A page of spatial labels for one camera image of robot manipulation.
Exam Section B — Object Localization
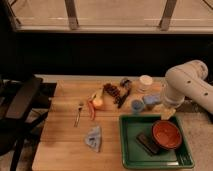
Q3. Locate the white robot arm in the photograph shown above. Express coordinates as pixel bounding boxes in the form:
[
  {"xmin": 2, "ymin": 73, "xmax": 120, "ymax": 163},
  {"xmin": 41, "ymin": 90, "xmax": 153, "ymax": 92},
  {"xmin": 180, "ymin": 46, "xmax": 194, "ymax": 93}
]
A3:
[{"xmin": 161, "ymin": 60, "xmax": 213, "ymax": 117}]

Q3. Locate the blue sponge block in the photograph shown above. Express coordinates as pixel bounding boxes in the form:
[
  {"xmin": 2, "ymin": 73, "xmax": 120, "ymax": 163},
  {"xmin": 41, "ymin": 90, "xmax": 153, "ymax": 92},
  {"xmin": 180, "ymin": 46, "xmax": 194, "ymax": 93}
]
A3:
[{"xmin": 142, "ymin": 94, "xmax": 161, "ymax": 107}]

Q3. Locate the red-brown bowl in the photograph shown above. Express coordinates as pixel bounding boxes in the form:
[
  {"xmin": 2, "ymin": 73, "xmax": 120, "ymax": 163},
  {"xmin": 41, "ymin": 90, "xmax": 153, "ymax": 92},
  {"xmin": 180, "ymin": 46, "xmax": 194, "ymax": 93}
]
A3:
[{"xmin": 152, "ymin": 120, "xmax": 182, "ymax": 150}]

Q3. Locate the blue small cup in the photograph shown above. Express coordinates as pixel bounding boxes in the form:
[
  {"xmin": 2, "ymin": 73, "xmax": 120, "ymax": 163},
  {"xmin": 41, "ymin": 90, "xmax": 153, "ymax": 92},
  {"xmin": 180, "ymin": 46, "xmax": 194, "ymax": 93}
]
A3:
[{"xmin": 131, "ymin": 100, "xmax": 145, "ymax": 114}]

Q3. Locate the white lidded jar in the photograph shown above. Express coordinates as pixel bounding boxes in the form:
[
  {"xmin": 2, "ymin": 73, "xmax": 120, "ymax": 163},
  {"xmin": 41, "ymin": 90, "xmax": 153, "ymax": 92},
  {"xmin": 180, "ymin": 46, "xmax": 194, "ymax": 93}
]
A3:
[{"xmin": 138, "ymin": 75, "xmax": 153, "ymax": 92}]

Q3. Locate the black rectangular block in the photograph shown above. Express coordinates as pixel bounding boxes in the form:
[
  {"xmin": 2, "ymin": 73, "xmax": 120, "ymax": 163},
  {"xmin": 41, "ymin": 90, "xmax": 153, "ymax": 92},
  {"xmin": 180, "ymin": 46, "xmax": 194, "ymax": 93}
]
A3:
[{"xmin": 136, "ymin": 133, "xmax": 159, "ymax": 155}]

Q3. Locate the dark round small object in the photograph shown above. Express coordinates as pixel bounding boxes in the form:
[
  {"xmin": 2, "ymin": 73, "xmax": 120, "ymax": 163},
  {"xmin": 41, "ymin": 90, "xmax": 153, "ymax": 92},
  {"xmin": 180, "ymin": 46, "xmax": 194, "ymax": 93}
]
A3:
[{"xmin": 120, "ymin": 78, "xmax": 130, "ymax": 87}]

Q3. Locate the green plastic tray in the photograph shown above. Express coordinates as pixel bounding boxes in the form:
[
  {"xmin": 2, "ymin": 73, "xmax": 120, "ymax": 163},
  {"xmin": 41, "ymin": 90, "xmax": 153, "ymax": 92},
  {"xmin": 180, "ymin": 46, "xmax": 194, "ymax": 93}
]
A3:
[{"xmin": 119, "ymin": 115, "xmax": 194, "ymax": 170}]

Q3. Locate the dark grape bunch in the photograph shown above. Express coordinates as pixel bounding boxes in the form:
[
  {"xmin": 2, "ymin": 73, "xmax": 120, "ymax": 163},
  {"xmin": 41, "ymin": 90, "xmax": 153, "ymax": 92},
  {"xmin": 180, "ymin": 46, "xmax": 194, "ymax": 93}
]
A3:
[{"xmin": 104, "ymin": 83, "xmax": 121, "ymax": 104}]

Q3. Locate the blue crumpled cloth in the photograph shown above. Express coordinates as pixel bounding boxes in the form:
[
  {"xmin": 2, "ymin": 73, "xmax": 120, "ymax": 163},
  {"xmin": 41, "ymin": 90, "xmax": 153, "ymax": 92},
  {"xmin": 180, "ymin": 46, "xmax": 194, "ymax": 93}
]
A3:
[{"xmin": 85, "ymin": 126, "xmax": 102, "ymax": 152}]

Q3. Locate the metal fork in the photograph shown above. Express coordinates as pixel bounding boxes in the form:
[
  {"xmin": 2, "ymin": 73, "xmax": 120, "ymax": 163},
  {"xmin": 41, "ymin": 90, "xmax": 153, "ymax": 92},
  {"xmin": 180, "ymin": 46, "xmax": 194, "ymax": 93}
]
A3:
[{"xmin": 74, "ymin": 102, "xmax": 84, "ymax": 127}]

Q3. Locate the black office chair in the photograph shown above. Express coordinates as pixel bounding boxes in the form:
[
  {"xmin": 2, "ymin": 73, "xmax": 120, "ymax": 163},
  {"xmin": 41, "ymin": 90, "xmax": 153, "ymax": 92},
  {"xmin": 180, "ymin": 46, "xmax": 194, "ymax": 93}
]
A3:
[{"xmin": 0, "ymin": 77, "xmax": 56, "ymax": 171}]

